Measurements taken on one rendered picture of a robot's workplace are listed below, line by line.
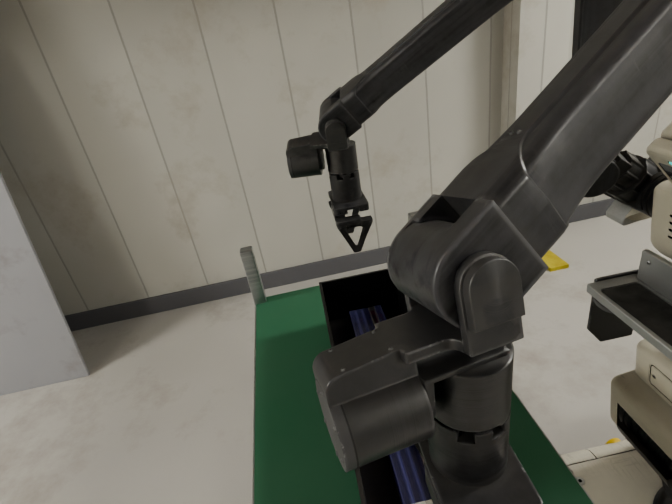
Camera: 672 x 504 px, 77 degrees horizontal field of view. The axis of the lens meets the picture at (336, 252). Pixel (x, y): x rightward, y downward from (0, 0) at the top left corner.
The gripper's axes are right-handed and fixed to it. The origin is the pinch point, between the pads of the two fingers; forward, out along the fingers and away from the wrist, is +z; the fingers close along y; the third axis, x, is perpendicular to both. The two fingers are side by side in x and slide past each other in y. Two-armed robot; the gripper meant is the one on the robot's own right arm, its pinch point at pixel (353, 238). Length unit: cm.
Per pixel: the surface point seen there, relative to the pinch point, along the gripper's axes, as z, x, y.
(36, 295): 64, -156, -131
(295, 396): 19.8, -16.9, 19.6
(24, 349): 93, -173, -126
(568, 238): 115, 166, -163
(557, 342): 115, 101, -72
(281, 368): 19.8, -19.3, 11.4
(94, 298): 97, -156, -177
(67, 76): -34, -116, -179
